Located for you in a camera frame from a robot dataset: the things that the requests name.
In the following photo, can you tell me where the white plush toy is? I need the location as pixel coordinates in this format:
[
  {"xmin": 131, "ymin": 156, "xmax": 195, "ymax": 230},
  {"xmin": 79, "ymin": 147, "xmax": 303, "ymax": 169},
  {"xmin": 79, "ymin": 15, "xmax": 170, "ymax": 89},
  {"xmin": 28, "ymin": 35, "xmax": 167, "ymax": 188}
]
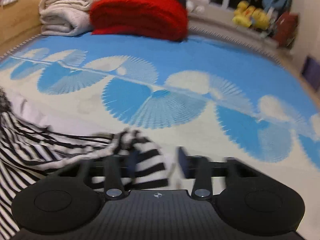
[{"xmin": 186, "ymin": 0, "xmax": 210, "ymax": 14}]

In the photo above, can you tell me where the purple box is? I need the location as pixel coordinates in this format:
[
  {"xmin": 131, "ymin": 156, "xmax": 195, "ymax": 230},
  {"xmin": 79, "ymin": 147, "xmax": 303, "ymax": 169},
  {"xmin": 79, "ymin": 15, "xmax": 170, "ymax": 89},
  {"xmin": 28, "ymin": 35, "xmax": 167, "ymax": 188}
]
[{"xmin": 302, "ymin": 56, "xmax": 320, "ymax": 91}]

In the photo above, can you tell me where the dark red book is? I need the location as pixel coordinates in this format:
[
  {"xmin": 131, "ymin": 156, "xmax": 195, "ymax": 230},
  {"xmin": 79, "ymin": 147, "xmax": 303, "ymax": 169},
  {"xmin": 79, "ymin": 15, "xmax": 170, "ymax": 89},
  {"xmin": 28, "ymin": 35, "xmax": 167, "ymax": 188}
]
[{"xmin": 272, "ymin": 12, "xmax": 299, "ymax": 47}]

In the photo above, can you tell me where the black white striped garment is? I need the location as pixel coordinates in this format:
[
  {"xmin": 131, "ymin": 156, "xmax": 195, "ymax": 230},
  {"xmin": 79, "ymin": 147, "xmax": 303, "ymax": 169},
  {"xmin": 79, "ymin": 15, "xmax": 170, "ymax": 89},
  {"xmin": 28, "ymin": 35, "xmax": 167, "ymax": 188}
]
[{"xmin": 1, "ymin": 89, "xmax": 169, "ymax": 239}]

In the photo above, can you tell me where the yellow plush toy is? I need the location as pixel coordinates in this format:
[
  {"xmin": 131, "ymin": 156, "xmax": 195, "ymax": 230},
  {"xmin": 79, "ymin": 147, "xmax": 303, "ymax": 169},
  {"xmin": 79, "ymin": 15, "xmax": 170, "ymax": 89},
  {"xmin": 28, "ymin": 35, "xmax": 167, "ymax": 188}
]
[{"xmin": 232, "ymin": 1, "xmax": 270, "ymax": 30}]

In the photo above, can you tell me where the blue white patterned bedsheet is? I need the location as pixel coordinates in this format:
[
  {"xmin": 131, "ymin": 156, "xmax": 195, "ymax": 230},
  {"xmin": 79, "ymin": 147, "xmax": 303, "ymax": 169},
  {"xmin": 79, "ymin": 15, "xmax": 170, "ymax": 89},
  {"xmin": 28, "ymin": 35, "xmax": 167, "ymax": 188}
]
[{"xmin": 1, "ymin": 34, "xmax": 319, "ymax": 239}]

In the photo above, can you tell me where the cream folded blanket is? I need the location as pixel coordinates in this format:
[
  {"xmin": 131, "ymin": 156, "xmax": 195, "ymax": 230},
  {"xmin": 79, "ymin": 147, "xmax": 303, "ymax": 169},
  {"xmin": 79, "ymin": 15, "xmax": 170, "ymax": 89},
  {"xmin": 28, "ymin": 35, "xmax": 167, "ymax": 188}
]
[{"xmin": 39, "ymin": 0, "xmax": 100, "ymax": 37}]

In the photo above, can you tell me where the red fuzzy folded blanket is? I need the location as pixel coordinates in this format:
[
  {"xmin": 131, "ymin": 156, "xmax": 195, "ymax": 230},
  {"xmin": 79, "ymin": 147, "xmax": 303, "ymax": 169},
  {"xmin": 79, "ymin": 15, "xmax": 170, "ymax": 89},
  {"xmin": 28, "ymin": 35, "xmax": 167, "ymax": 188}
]
[{"xmin": 89, "ymin": 0, "xmax": 188, "ymax": 41}]

